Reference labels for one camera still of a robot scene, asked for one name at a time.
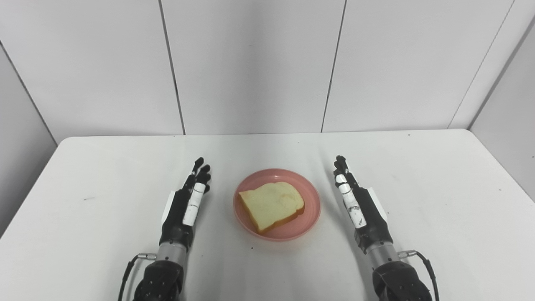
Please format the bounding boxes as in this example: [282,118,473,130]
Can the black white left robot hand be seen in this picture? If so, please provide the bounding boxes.
[159,157,211,251]

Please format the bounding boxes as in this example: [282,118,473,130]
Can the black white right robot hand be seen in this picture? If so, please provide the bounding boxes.
[333,155,394,254]

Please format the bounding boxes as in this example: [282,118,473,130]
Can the pink round plate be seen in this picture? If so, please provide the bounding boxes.
[233,168,322,242]

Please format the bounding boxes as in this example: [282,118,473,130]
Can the slice of bread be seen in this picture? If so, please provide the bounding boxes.
[238,181,305,234]

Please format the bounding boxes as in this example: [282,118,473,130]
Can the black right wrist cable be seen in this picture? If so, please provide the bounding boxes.
[397,250,440,301]

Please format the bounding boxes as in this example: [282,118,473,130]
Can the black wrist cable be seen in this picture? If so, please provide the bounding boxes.
[397,250,440,301]
[117,253,158,301]

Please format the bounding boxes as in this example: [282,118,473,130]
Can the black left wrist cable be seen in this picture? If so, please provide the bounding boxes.
[117,253,158,301]

